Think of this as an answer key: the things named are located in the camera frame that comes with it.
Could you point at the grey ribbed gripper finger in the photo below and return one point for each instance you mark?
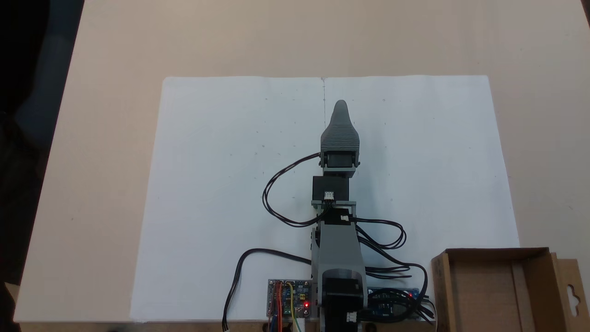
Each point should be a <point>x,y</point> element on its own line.
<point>340,136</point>

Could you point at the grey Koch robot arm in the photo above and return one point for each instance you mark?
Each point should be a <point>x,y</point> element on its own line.
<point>339,253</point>

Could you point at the white paper sheet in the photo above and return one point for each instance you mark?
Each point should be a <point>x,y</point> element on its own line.
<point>438,161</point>
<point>207,184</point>

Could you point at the blue circuit board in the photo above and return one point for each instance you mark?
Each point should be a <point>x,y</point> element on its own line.
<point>382,304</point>

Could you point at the brown cardboard box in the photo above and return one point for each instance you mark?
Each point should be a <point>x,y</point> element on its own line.
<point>484,295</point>

